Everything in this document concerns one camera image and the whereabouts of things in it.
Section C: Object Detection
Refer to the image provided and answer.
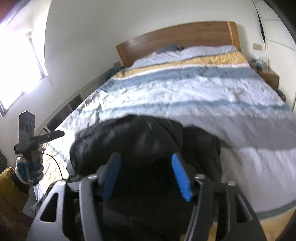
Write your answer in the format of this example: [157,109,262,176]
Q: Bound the black puffer jacket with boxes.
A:
[70,115,222,240]

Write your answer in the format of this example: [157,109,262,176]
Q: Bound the yellow sleeve forearm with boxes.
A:
[1,167,29,240]

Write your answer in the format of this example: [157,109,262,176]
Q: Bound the left hand in blue glove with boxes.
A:
[15,151,44,186]

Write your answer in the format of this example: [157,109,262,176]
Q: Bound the white low shelf unit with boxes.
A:
[35,75,104,135]

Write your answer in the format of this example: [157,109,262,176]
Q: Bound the bright window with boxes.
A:
[1,26,48,118]

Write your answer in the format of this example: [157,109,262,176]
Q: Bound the striped blue yellow duvet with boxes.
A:
[47,45,295,240]

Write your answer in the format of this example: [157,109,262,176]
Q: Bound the blue grey pillow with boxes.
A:
[155,45,184,54]

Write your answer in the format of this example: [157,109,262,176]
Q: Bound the wooden nightstand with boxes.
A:
[257,68,280,89]

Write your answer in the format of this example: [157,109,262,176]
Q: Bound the wooden headboard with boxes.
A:
[116,21,241,67]

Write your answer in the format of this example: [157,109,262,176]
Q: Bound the white wardrobe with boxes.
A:
[253,1,295,111]

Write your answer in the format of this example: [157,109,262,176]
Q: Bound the black cable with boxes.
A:
[41,152,64,180]

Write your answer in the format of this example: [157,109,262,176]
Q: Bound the beige wall switch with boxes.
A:
[253,43,263,51]

